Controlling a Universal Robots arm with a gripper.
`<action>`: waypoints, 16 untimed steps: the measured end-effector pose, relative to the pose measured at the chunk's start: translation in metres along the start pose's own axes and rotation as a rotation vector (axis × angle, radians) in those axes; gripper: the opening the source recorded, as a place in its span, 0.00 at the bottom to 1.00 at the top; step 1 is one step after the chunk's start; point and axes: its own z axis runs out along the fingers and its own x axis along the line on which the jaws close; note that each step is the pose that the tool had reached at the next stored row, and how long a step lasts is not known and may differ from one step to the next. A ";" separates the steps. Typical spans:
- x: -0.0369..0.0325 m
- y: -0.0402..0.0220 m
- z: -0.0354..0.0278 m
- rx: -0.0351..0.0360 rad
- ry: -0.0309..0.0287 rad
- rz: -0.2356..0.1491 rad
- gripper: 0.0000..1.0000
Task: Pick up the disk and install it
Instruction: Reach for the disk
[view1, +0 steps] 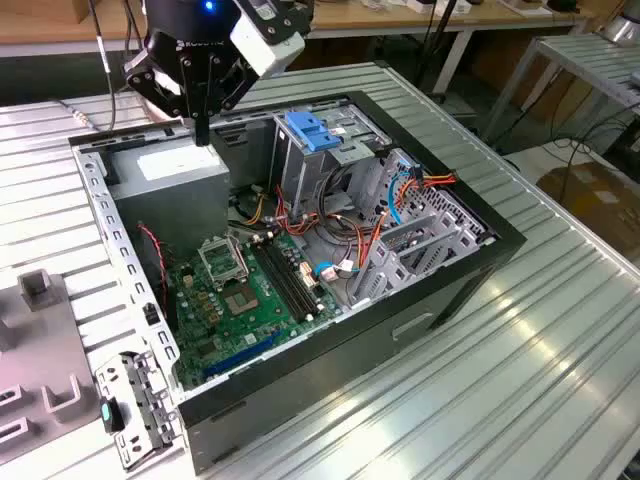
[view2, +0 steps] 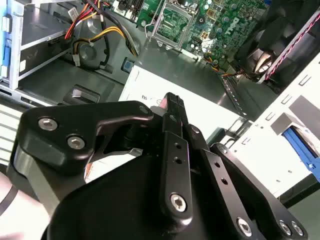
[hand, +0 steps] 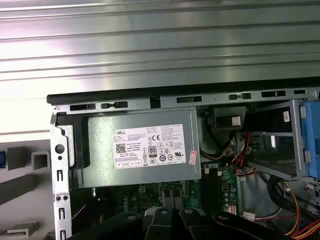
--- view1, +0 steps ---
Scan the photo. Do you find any black open PC case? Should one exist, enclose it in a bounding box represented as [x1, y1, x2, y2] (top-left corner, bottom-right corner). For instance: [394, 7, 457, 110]
[67, 89, 529, 476]

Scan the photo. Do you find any grey power supply unit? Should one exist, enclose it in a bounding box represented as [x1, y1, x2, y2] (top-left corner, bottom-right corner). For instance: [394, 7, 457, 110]
[102, 134, 232, 251]

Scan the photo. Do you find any grey cable with metal connector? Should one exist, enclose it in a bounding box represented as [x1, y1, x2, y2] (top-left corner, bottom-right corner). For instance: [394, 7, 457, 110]
[52, 0, 119, 134]

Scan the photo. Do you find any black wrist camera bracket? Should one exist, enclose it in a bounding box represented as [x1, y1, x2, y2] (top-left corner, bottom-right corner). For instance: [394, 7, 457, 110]
[259, 0, 315, 39]

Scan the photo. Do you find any blue plastic drive latch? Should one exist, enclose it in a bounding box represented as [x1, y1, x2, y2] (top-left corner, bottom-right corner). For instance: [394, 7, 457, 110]
[285, 110, 342, 154]

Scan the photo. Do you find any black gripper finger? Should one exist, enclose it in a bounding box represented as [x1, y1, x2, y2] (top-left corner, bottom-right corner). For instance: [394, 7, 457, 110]
[122, 47, 204, 148]
[201, 53, 259, 148]

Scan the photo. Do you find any black latch with teal strip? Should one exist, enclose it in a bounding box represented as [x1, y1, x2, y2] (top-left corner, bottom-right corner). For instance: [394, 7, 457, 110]
[99, 397, 126, 434]

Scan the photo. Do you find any black case fan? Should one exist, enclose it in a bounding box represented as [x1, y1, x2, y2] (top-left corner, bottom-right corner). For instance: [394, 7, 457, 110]
[134, 222, 179, 331]

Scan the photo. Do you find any white plug with blue wire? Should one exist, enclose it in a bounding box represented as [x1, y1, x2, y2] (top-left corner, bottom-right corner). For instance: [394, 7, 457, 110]
[314, 259, 361, 284]

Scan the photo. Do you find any metal socket cover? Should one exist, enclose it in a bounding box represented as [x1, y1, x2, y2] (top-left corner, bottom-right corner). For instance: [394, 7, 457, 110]
[197, 237, 250, 292]

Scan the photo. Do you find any blue expansion slot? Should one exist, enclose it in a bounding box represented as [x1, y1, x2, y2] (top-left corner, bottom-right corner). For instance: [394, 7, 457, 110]
[202, 332, 276, 379]

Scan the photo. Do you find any blue data wire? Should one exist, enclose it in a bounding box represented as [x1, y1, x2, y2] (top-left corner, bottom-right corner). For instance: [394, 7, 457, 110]
[386, 167, 419, 226]

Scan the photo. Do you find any yellow black wire bundle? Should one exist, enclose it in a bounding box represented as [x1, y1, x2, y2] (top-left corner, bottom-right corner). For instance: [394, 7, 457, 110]
[234, 192, 269, 229]

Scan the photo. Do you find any grey optical drive cage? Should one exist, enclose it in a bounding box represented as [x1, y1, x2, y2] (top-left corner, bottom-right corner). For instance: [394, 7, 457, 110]
[272, 102, 391, 221]

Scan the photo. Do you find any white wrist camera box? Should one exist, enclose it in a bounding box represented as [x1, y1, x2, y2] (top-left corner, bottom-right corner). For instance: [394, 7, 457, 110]
[228, 3, 307, 80]

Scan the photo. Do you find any brown cardboard box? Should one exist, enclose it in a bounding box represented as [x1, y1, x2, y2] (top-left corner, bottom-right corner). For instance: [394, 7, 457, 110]
[537, 159, 640, 251]

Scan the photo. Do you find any orange power wire black plug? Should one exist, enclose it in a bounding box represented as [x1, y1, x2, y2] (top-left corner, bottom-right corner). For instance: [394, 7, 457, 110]
[399, 167, 460, 201]

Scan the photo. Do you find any red black fan wire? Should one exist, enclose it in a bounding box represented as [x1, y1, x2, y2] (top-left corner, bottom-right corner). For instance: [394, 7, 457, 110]
[137, 223, 169, 306]

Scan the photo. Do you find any wooden desk white frame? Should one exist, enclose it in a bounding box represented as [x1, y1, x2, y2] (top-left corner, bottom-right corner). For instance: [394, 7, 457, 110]
[0, 0, 596, 96]

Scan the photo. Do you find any black RAM slot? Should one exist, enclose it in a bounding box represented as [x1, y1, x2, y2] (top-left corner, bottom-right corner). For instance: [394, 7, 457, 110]
[264, 234, 321, 319]
[249, 239, 307, 324]

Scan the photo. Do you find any grey metal disk bay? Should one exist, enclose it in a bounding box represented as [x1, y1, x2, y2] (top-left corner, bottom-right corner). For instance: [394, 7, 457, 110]
[347, 147, 496, 309]

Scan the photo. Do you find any grey parts rack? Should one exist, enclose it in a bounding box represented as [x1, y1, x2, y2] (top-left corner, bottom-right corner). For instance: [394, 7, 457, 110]
[0, 267, 101, 464]

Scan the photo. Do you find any green motherboard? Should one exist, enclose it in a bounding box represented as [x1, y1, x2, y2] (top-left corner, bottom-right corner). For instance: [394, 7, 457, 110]
[167, 232, 346, 394]

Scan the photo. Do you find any orange wire bundle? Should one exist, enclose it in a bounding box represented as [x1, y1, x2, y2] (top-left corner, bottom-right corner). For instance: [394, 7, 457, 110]
[274, 187, 389, 274]

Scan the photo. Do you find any metal expansion card bracket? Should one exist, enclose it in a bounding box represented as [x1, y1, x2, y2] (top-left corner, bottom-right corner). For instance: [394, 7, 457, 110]
[94, 349, 181, 472]

